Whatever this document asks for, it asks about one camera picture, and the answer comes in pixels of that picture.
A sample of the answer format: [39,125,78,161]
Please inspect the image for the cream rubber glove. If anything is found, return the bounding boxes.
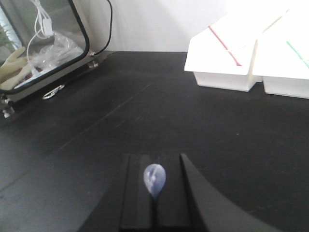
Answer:
[0,47,31,90]

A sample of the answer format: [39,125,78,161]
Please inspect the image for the crumpled clear plastic bag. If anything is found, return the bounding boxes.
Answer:
[30,32,83,72]

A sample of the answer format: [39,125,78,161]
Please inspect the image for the white plastic tray middle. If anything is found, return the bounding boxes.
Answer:
[253,9,309,99]

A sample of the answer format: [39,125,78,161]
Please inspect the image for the black power cable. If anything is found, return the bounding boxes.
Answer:
[90,0,113,57]

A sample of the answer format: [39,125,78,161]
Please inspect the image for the clear plastic pipette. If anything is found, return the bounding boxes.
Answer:
[143,163,167,201]

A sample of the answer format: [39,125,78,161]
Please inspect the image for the glass chamber box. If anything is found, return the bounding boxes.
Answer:
[0,0,96,118]

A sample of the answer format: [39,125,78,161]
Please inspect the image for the white plastic tray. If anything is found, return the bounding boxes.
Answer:
[253,9,309,99]
[184,15,262,92]

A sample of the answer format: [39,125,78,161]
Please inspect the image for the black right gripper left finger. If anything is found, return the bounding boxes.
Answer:
[78,154,153,232]

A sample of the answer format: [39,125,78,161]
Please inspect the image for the white cable with adapter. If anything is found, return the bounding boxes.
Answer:
[26,0,54,75]

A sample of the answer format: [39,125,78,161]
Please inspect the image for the metal ring latch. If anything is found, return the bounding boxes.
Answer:
[42,85,66,101]

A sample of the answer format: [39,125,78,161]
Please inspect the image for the white plastic tray left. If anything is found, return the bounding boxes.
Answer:
[184,15,262,92]

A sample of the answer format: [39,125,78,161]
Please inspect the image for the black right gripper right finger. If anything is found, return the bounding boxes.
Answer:
[156,153,278,232]

